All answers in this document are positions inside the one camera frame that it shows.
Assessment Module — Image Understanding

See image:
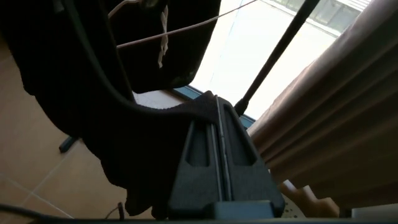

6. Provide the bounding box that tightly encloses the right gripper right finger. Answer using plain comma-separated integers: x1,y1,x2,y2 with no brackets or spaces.
216,96,285,218

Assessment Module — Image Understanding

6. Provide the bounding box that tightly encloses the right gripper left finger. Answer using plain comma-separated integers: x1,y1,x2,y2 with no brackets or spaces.
167,119,223,218

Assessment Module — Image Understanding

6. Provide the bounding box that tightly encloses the heap of clothes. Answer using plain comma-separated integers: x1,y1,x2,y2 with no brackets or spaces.
0,0,220,218

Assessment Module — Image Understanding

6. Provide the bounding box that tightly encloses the black garment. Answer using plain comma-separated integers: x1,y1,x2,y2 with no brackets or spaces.
105,0,222,94

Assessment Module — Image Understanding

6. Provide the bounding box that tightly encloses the pink clothes hanger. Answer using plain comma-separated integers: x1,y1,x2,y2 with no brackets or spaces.
107,0,259,50

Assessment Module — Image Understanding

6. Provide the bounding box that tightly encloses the black clothes rack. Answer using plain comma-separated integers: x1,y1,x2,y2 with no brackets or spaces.
58,0,321,154

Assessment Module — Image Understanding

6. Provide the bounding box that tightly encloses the brown curtain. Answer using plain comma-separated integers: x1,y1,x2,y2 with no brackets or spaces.
248,0,398,212

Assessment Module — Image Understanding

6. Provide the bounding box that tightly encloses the black cable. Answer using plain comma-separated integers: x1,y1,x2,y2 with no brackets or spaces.
105,201,126,220

